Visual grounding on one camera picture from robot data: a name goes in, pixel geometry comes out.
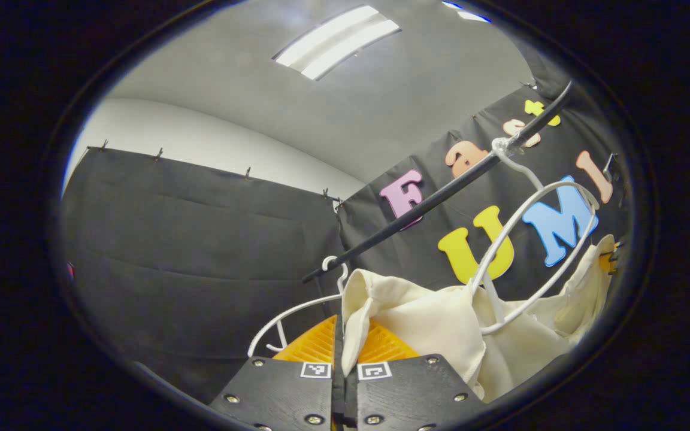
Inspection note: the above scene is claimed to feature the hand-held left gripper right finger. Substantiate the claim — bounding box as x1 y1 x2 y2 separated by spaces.
344 320 488 431

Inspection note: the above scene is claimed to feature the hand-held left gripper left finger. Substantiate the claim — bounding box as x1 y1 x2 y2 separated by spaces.
207 315 346 431

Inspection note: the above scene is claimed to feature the large ceiling light panel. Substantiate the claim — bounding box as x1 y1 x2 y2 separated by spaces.
273 5 401 81

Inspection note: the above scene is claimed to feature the empty white clothes hanger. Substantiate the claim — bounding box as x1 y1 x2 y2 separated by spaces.
248 256 349 359

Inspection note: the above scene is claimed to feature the small ceiling light panel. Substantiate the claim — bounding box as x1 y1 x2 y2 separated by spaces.
441 0 492 23

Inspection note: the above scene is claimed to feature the white clothes hanger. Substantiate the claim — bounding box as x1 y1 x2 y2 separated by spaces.
248 256 349 359
470 138 602 336

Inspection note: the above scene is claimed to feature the black clothes rack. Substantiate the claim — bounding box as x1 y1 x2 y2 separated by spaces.
302 80 574 283

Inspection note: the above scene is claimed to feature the cream shirt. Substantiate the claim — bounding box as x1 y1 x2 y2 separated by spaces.
341 235 616 403

